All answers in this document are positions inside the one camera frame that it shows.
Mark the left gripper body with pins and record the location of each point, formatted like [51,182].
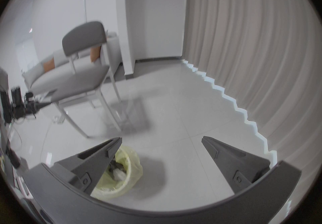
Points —
[30,107]

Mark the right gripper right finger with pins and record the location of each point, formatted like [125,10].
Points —
[234,165]

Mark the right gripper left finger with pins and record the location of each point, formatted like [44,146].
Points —
[90,165]

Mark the black plastic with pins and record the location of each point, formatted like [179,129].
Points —
[116,165]

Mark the clear printed wrapper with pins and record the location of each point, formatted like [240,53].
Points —
[118,174]

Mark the yellow plastic bag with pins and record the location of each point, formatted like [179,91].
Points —
[134,167]

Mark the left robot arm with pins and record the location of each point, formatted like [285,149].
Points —
[16,94]

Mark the pale grey cushion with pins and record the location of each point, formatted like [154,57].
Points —
[34,74]
[59,58]

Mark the pale grey sofa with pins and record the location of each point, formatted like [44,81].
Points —
[50,79]

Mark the orange cushion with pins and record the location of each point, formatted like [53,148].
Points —
[95,54]
[49,65]

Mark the grey padded white chair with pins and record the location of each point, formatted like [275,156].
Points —
[83,36]

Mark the beige curtain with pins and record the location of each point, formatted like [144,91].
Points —
[251,41]

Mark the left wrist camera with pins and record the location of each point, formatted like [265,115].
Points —
[29,95]

